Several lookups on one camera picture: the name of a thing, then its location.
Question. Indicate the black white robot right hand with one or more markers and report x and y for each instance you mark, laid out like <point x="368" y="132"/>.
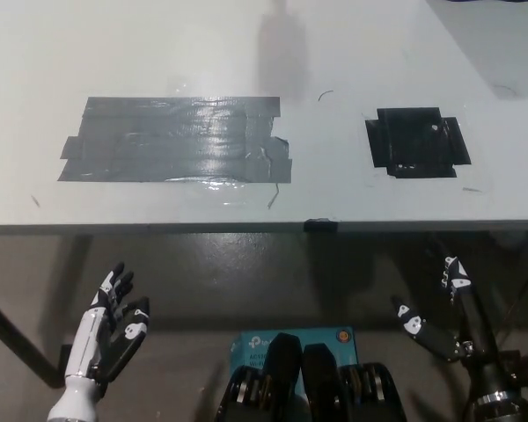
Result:
<point x="481" y="343"/>

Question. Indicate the black table leg bar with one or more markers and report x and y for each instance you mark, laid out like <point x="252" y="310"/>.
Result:
<point x="17" y="338"/>

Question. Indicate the grey duct tape patch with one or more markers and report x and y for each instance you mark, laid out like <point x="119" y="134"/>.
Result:
<point x="171" y="140"/>

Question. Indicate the black tape square patch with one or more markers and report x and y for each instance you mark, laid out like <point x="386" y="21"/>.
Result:
<point x="415" y="140"/>

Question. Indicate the small black tape strip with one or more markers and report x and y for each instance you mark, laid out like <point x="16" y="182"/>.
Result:
<point x="320" y="224"/>

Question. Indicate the black robot torso blocks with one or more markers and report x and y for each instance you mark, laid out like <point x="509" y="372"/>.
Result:
<point x="286" y="373"/>

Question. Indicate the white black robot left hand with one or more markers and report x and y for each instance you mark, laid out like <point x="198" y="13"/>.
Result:
<point x="92" y="334"/>

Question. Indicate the teal router cardboard box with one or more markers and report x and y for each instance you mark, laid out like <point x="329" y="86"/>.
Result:
<point x="251" y="347"/>

